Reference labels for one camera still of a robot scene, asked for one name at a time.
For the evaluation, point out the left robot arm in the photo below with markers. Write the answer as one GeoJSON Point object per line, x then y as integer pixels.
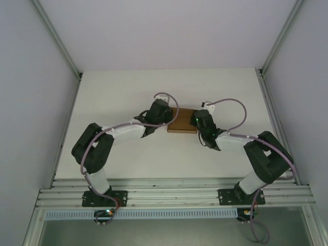
{"type": "Point", "coordinates": [89, 151]}

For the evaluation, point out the aluminium table side rail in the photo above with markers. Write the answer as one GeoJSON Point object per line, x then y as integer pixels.
{"type": "Point", "coordinates": [73, 106]}
{"type": "Point", "coordinates": [271, 112]}

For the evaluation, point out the aluminium mounting rail bed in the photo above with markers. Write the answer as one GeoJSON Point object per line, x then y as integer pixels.
{"type": "Point", "coordinates": [174, 189]}

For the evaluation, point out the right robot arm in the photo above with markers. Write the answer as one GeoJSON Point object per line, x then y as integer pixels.
{"type": "Point", "coordinates": [266, 159]}

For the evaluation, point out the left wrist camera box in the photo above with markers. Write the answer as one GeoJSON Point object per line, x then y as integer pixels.
{"type": "Point", "coordinates": [161, 98]}

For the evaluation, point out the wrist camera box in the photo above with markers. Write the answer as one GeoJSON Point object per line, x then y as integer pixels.
{"type": "Point", "coordinates": [210, 107]}
{"type": "Point", "coordinates": [161, 98]}

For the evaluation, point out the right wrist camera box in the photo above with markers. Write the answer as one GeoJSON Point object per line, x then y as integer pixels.
{"type": "Point", "coordinates": [210, 107]}

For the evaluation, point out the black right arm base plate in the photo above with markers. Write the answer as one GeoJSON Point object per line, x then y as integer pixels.
{"type": "Point", "coordinates": [225, 197]}

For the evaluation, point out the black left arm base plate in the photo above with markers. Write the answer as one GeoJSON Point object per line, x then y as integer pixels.
{"type": "Point", "coordinates": [120, 198]}

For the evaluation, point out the brown cardboard box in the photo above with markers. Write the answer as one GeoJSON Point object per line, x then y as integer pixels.
{"type": "Point", "coordinates": [183, 120]}

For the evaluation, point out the grey metal panel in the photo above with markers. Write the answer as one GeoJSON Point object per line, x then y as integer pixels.
{"type": "Point", "coordinates": [166, 233]}

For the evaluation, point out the black controller board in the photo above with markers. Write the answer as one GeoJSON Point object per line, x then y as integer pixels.
{"type": "Point", "coordinates": [102, 212]}
{"type": "Point", "coordinates": [243, 212]}

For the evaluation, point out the aluminium frame post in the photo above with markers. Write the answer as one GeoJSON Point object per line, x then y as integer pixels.
{"type": "Point", "coordinates": [279, 36]}
{"type": "Point", "coordinates": [59, 43]}

